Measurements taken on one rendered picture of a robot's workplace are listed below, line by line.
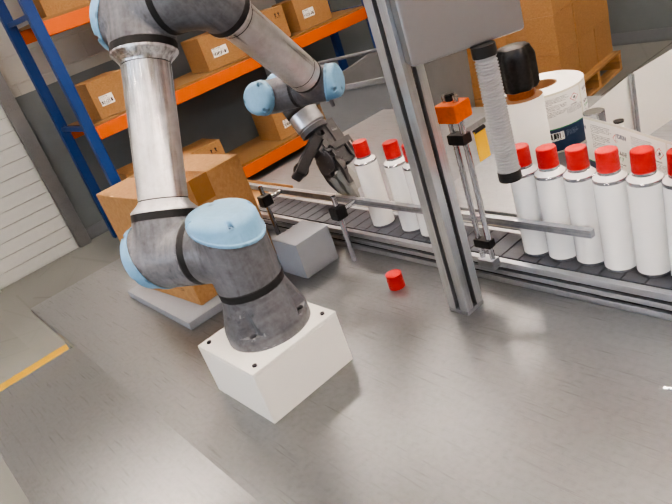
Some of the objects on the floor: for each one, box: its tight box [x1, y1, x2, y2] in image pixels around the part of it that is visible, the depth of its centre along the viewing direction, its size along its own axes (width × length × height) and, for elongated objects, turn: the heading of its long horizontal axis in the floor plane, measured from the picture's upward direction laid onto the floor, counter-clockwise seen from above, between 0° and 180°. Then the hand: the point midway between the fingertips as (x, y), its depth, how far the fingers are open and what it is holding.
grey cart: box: [318, 48, 475, 132], centre depth 375 cm, size 89×63×96 cm
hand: (354, 200), depth 151 cm, fingers closed
